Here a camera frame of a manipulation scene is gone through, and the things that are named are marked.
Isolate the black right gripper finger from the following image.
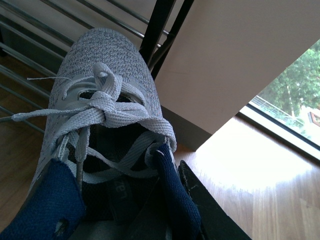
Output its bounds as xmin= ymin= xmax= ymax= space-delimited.
xmin=178 ymin=160 xmax=250 ymax=240

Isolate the grey sneaker white sole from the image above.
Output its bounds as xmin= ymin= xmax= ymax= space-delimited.
xmin=0 ymin=27 xmax=202 ymax=240

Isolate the black metal shoe rack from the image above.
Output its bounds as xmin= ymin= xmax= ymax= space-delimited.
xmin=0 ymin=0 xmax=193 ymax=124

